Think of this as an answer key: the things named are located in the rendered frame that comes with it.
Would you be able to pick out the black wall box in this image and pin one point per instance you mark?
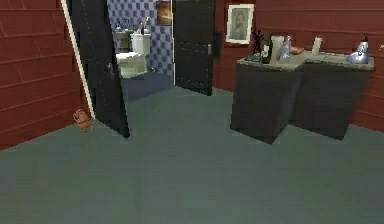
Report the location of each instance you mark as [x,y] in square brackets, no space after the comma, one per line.
[218,44]

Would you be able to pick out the brown bread loaf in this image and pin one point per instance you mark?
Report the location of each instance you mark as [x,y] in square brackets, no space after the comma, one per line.
[296,50]

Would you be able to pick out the dark green wine bottle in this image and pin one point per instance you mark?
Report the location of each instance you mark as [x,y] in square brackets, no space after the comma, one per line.
[267,51]

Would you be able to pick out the white toilet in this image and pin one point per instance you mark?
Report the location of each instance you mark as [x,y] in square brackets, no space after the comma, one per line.
[133,56]

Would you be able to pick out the black figurine statue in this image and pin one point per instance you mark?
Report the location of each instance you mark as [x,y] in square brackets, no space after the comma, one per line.
[257,41]

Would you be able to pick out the silver kettle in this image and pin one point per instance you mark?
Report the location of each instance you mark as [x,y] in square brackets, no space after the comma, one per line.
[360,53]

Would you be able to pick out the black room door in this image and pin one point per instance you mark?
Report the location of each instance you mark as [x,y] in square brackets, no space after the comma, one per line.
[100,66]
[193,46]

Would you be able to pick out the brown framed picture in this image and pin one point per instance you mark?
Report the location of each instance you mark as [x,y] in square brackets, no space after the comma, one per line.
[164,12]

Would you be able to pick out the white framed portrait picture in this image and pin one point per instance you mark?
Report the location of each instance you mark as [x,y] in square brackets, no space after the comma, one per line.
[240,24]

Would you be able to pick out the white paper towel roll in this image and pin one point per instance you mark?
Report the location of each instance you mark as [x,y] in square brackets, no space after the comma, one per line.
[276,46]

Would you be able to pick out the dark flat book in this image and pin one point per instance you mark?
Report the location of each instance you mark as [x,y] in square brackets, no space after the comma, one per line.
[253,59]

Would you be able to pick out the brown clay pot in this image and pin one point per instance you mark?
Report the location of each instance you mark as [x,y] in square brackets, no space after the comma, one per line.
[82,119]

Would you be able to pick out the black grey-topped counter cabinet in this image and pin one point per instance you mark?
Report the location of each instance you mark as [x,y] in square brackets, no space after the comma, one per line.
[330,100]
[263,100]

